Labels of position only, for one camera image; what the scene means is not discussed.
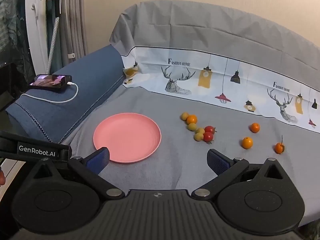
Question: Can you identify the black-white braided cable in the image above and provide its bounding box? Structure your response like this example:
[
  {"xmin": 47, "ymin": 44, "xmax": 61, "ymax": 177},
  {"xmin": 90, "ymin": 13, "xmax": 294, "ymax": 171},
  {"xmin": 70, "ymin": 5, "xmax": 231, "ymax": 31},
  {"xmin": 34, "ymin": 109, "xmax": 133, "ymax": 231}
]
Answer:
[{"xmin": 46, "ymin": 16, "xmax": 60, "ymax": 75}]

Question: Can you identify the white round frame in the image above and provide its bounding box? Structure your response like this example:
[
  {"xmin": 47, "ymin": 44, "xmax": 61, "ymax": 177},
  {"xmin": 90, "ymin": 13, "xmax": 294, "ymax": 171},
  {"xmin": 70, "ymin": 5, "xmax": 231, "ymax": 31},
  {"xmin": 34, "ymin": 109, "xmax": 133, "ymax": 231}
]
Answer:
[{"xmin": 24, "ymin": 0, "xmax": 52, "ymax": 77}]

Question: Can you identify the teal patterned cloth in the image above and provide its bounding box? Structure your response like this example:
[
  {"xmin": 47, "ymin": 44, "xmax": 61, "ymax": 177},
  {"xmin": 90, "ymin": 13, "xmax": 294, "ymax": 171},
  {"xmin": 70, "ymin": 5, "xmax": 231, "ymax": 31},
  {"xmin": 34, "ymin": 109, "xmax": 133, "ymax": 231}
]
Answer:
[{"xmin": 0, "ymin": 0, "xmax": 32, "ymax": 64}]

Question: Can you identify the blue cushion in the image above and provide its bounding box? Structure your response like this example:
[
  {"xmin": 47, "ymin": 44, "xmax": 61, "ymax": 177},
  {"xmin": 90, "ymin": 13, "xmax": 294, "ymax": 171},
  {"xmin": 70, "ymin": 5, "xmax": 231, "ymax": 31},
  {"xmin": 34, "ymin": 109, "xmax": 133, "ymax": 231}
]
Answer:
[{"xmin": 5, "ymin": 44, "xmax": 125, "ymax": 144}]

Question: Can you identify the grey curtain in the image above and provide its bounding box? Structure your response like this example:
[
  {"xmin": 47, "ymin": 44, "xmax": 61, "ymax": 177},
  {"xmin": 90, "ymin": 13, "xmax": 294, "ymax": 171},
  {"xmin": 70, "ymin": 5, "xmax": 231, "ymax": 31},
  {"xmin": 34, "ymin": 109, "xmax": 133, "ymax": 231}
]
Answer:
[{"xmin": 59, "ymin": 0, "xmax": 88, "ymax": 64}]

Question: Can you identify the white charging cable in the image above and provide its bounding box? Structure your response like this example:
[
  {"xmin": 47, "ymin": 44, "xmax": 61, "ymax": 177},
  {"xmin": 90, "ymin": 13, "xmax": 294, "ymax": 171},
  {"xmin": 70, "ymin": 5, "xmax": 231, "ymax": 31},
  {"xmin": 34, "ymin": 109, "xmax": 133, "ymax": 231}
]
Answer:
[{"xmin": 20, "ymin": 81, "xmax": 79, "ymax": 104}]

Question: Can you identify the pink round plate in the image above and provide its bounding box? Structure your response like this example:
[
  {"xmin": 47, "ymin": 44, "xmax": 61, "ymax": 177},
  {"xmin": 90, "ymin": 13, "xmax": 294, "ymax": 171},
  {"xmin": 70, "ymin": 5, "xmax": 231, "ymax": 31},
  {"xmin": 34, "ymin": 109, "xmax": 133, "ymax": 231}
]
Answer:
[{"xmin": 93, "ymin": 113, "xmax": 162, "ymax": 165}]

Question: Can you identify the black smartphone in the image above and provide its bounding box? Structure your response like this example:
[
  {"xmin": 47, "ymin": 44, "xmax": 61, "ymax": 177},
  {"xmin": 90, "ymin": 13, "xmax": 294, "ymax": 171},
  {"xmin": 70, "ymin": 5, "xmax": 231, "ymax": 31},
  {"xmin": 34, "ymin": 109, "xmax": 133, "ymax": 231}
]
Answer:
[{"xmin": 29, "ymin": 74, "xmax": 73, "ymax": 94}]

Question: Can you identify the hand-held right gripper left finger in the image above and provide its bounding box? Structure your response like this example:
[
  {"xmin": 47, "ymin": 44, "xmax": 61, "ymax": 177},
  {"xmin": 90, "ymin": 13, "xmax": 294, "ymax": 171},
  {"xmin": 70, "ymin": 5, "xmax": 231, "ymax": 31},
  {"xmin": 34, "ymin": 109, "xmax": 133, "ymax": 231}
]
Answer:
[{"xmin": 32, "ymin": 147, "xmax": 125, "ymax": 201}]

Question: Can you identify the grey printed bedsheet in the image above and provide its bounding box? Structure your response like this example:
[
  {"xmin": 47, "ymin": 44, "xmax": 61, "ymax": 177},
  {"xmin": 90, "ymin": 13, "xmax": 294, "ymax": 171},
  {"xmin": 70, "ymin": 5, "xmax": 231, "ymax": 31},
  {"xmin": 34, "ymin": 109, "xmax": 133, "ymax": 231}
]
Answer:
[{"xmin": 62, "ymin": 0, "xmax": 320, "ymax": 230}]

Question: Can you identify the small orange with stem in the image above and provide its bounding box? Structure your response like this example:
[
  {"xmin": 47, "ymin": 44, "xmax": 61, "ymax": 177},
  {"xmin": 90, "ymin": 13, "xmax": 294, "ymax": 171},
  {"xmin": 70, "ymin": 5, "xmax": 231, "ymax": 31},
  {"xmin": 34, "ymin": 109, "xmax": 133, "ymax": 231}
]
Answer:
[{"xmin": 274, "ymin": 135, "xmax": 286, "ymax": 155}]

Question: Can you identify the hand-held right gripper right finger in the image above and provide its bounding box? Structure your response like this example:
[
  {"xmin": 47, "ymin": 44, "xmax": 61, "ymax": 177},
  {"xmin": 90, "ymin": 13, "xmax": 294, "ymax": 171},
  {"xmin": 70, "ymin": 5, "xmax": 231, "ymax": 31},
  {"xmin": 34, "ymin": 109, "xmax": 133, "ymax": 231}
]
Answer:
[{"xmin": 191, "ymin": 149, "xmax": 288, "ymax": 199}]

